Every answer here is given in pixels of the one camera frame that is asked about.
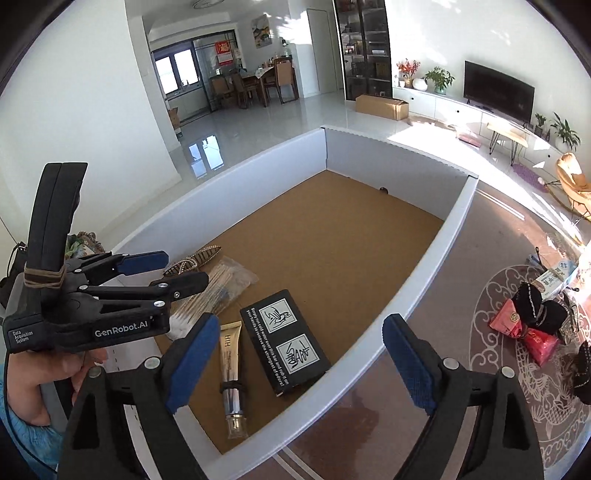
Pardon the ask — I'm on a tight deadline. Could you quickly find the long cardboard box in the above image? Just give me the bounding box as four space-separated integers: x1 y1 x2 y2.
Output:
355 93 410 121

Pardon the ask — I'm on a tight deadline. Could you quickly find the black glass display cabinet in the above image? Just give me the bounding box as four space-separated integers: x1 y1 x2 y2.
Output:
333 0 393 102

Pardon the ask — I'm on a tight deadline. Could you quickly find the wooden bench with metal legs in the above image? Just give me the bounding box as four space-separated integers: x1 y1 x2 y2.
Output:
486 121 529 166

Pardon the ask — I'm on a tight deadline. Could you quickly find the person's left forearm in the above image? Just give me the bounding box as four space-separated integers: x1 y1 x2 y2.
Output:
0 401 65 480

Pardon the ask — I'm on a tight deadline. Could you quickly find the wooden dining table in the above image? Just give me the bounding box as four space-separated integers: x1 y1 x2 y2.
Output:
240 65 296 108

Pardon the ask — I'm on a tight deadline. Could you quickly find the white television cabinet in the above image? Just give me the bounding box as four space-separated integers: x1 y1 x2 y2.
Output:
392 85 573 158

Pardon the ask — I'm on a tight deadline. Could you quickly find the clear rhinestone hair claw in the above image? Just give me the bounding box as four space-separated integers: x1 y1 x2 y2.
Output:
558 295 583 344

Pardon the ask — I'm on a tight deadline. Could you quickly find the red pouch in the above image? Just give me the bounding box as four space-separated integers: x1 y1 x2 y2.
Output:
523 328 560 367
488 298 527 340

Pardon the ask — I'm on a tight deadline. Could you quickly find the black velvet pearl-trim scrunchie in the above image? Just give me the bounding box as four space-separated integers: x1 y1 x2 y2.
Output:
514 281 570 335

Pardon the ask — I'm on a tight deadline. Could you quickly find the person's left hand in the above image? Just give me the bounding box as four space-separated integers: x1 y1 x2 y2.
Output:
4 346 109 425

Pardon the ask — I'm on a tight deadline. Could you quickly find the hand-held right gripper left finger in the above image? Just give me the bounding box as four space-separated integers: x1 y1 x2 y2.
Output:
58 312 221 480

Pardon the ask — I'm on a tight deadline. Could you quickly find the white cardboard storage box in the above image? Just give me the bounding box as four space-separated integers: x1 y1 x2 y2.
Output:
95 124 479 467

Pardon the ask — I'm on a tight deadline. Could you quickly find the balcony window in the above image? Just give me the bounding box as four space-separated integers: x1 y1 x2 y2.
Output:
151 41 204 97

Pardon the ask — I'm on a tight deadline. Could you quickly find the flat screen television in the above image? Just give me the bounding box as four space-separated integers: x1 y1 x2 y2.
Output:
464 60 536 125

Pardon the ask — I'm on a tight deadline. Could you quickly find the black velvet bead-trim scrunchie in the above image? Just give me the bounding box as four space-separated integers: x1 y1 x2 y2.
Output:
571 340 591 406

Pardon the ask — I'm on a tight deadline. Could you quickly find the white door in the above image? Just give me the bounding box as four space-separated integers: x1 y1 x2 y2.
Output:
307 8 338 96

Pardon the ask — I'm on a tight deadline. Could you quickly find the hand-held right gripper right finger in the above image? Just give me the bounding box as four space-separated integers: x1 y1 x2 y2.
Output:
382 314 546 480

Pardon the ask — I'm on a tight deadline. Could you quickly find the framed wall painting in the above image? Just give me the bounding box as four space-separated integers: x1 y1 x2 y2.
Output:
250 14 273 48

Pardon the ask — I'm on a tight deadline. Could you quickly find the broad-leaf potted plant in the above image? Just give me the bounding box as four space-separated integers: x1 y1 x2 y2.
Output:
549 112 581 151

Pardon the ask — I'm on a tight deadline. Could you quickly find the clear bag of cotton swabs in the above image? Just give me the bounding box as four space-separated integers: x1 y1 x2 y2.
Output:
168 256 259 341

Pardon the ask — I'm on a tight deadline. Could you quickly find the brown patterned desktop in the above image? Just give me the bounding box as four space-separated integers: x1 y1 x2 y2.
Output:
272 178 591 480

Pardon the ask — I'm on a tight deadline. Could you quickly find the orange lounge chair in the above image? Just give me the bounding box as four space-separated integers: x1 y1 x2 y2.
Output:
554 152 591 224

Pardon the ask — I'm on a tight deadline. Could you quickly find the red flower arrangement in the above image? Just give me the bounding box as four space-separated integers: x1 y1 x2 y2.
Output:
396 58 422 88

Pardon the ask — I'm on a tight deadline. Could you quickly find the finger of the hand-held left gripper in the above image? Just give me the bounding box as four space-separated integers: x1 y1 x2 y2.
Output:
85 271 209 315
65 250 169 289

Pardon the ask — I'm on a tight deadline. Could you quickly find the gold beaded hair clip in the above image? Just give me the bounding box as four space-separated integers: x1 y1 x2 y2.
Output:
163 244 222 279

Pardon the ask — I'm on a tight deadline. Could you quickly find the purple floor mat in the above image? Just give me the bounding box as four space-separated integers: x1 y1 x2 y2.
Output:
512 164 546 186

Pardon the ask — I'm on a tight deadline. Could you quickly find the black box with picture labels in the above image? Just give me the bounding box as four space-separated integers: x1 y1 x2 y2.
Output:
239 289 332 397

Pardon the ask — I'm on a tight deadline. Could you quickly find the wooden dining chair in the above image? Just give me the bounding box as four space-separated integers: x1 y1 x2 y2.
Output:
274 58 298 104
231 71 252 109
210 76 236 112

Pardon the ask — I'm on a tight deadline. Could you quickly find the gold cosmetic tube clear cap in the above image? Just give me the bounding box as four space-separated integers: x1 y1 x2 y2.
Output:
218 322 250 439

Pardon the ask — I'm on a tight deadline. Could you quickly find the patterned cloth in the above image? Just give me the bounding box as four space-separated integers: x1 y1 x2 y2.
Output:
65 231 109 259

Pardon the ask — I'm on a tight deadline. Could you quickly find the blue and white carton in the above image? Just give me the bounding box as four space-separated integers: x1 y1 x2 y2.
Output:
530 260 579 297

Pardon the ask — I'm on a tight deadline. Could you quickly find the bushy green potted plant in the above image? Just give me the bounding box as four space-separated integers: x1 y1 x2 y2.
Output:
424 66 455 95

